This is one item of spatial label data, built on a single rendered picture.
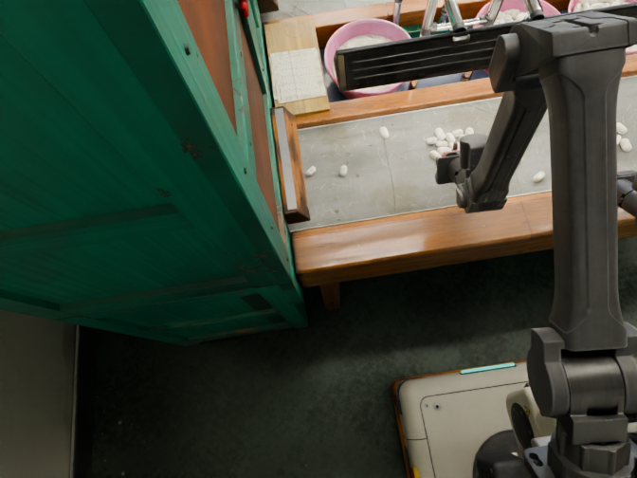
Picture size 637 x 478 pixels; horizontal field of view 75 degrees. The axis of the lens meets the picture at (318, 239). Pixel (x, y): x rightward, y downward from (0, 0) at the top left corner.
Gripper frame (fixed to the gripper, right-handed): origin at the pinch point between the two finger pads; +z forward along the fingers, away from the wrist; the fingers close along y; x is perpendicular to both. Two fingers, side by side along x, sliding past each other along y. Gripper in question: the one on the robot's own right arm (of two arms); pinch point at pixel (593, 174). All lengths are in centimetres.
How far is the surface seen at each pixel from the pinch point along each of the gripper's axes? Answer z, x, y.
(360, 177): 9, -5, 58
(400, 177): 7.4, -3.5, 47.8
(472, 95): 21.6, -18.4, 24.1
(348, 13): 48, -41, 53
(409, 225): -5.3, 3.7, 48.8
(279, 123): 10, -22, 77
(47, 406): 4, 61, 173
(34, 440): -7, 63, 173
